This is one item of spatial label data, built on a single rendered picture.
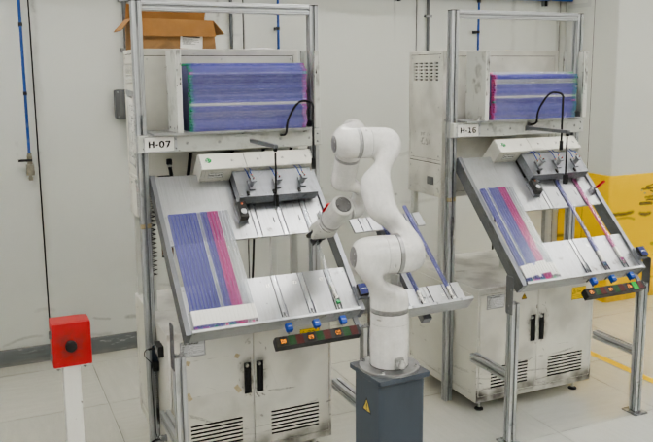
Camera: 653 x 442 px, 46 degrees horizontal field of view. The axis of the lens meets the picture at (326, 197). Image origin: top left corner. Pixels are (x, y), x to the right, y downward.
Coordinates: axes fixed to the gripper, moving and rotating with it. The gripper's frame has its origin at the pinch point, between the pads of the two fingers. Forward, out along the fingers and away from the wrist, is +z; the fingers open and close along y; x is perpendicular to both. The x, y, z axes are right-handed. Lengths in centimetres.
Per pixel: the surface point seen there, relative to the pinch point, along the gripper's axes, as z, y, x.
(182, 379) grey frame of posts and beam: 5, 62, 45
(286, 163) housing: -1.2, 4.9, -34.9
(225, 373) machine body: 37, 37, 39
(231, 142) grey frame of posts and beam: -2, 26, -46
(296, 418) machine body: 52, 6, 59
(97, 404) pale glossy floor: 136, 76, 20
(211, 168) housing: -1, 37, -35
